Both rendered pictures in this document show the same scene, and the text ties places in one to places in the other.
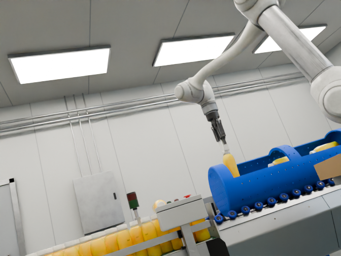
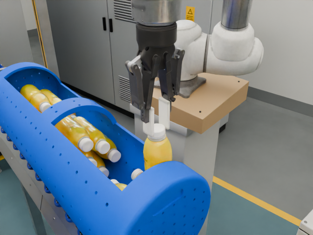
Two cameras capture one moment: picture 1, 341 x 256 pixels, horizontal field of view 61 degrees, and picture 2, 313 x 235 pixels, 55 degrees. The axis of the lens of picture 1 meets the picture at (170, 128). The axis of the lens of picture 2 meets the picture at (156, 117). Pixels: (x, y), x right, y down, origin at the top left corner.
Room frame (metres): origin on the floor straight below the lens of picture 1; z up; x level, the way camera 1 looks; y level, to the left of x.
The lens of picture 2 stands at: (1.89, 0.23, 1.65)
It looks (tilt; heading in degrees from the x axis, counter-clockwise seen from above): 31 degrees down; 241
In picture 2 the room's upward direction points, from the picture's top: straight up
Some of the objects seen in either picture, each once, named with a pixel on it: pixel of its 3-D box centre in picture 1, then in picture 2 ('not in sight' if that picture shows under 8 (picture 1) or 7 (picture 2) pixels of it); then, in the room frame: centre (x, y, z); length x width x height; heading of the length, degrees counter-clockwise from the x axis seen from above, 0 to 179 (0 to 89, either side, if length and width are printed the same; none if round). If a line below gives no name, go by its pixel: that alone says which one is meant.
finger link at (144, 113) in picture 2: not in sight; (141, 112); (1.66, -0.25, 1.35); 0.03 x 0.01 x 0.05; 12
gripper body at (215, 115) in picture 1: (214, 120); (156, 45); (1.62, -0.25, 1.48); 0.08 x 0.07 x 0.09; 12
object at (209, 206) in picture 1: (212, 214); not in sight; (1.64, -0.07, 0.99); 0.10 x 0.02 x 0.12; 12
